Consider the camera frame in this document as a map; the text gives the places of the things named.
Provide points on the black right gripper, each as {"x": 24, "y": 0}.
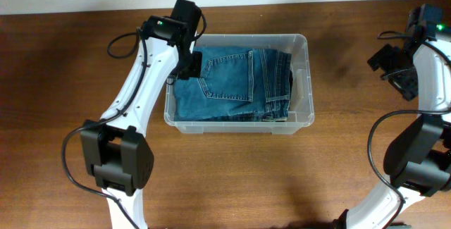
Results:
{"x": 380, "y": 58}

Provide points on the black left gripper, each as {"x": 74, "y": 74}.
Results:
{"x": 192, "y": 67}

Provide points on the dark blue jeans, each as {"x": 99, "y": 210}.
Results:
{"x": 236, "y": 84}

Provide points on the clear plastic storage bin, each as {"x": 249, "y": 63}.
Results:
{"x": 301, "y": 111}

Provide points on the black cloth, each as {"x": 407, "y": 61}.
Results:
{"x": 291, "y": 84}

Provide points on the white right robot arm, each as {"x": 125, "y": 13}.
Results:
{"x": 416, "y": 164}

